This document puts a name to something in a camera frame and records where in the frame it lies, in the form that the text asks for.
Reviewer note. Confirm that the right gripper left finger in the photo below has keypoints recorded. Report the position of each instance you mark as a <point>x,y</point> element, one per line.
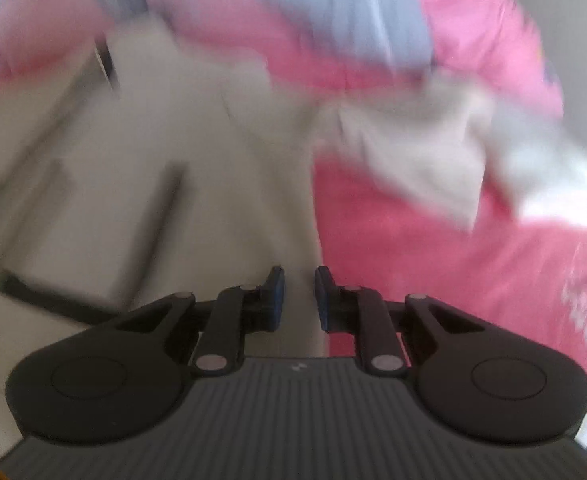
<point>236,312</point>

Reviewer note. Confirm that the beige zip hoodie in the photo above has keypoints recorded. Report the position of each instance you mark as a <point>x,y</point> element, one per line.
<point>141,178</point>

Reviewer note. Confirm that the pink grey floral duvet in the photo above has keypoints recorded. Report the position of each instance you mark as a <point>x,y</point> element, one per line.
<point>328,43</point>

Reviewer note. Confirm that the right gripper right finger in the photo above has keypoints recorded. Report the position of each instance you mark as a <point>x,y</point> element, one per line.
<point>370,319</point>

